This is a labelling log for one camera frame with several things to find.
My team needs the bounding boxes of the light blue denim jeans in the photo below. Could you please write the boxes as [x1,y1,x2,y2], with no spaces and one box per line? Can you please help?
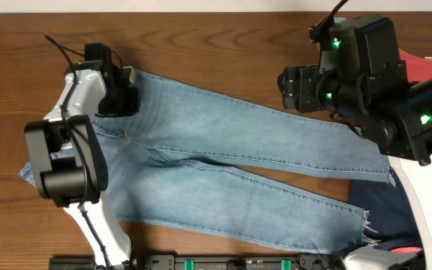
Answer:
[18,69,397,255]

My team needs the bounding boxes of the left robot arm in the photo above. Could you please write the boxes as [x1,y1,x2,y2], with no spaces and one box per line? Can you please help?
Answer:
[24,43,140,269]

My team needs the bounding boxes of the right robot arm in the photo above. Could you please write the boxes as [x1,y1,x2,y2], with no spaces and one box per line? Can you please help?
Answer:
[277,15,432,269]

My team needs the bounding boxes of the dark navy trousers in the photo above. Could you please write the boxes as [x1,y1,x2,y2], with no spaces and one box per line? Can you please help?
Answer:
[348,168,423,252]

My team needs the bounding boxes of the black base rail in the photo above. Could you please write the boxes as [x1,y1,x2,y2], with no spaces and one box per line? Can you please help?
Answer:
[48,253,337,270]

